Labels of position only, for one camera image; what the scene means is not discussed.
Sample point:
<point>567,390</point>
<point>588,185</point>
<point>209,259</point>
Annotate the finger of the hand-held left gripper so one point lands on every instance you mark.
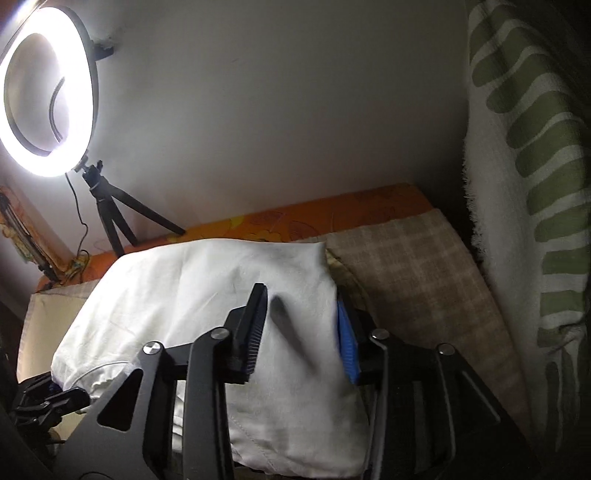
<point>37,383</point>
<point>60,401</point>

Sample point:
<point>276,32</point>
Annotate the orange patterned mattress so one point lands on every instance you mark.
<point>323,212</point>

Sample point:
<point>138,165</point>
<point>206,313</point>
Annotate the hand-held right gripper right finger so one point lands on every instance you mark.
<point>347,341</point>

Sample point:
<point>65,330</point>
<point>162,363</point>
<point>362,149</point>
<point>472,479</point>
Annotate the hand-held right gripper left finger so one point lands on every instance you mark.
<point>251,332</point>

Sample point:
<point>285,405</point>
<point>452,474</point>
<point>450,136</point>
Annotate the white t-shirt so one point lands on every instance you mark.
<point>194,286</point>

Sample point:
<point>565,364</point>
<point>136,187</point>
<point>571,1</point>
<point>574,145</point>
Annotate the white towel with green pattern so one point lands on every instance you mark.
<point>498,184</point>

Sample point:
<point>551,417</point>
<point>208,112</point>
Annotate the folded black silver tripod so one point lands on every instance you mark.
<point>42,264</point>

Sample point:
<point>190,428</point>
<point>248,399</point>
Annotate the yellow floral cloth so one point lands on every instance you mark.
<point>14,230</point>

